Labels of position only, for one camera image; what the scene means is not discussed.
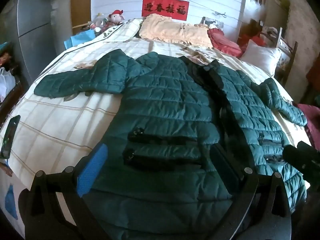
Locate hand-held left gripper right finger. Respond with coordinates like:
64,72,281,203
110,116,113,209
212,144,292,240

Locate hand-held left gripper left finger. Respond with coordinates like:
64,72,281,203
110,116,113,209
24,144,109,240

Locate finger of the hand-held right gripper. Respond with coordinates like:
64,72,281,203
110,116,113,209
283,145,310,175

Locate green quilted puffer jacket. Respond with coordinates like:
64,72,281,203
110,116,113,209
34,49,308,240

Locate maroon cloth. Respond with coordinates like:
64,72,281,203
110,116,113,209
296,102,320,150

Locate cream checked floral bed sheet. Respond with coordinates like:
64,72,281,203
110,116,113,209
0,17,310,240

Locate black smartphone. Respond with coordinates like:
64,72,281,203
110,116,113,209
0,115,21,160

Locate wooden chair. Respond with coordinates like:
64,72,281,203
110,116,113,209
260,26,298,80

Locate white pillow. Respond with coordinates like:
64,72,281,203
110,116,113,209
240,39,282,77

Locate white plastic bag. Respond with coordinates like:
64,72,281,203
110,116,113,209
0,67,16,103

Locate red quilted cloth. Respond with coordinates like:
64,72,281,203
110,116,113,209
207,27,243,58

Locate blue paper bag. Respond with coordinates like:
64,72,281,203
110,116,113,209
64,29,97,49

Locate peach ruffled blanket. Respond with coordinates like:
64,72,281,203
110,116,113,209
138,14,214,48

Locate grey plush toy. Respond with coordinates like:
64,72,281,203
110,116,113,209
92,12,108,32

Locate red-hatted plush toy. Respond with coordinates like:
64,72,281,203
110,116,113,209
108,9,125,26

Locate grey wardrobe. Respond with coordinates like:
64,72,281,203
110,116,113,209
5,0,68,80

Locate wooden door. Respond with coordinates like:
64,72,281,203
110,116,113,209
71,0,92,29

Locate red wall banner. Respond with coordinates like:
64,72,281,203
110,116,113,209
141,0,190,20

